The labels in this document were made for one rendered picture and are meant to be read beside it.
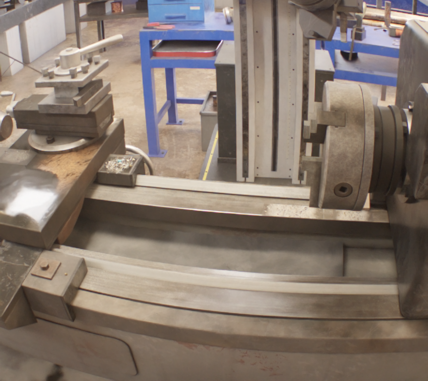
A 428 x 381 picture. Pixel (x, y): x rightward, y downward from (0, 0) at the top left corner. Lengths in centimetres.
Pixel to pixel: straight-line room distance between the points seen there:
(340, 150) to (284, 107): 128
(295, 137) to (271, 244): 94
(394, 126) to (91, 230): 86
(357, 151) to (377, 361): 48
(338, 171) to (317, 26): 25
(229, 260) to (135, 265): 28
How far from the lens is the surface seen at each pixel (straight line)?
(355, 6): 76
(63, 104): 125
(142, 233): 127
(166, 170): 293
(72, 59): 126
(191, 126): 343
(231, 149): 230
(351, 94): 84
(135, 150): 155
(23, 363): 144
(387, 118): 87
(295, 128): 206
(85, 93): 122
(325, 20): 73
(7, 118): 114
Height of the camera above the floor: 152
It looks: 31 degrees down
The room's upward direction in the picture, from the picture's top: 3 degrees counter-clockwise
